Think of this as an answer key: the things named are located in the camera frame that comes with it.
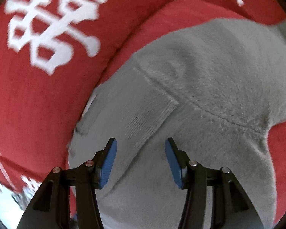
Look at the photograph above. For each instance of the red bedspread with white print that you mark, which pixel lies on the red bedspread with white print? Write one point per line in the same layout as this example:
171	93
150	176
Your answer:
55	53

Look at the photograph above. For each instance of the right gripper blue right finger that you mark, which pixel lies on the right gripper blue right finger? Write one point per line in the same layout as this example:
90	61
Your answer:
231	206

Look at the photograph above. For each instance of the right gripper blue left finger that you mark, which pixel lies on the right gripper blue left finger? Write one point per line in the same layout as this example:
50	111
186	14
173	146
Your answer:
50	206

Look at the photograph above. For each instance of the grey fleece sweater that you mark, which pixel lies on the grey fleece sweater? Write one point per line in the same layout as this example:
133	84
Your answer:
216	89

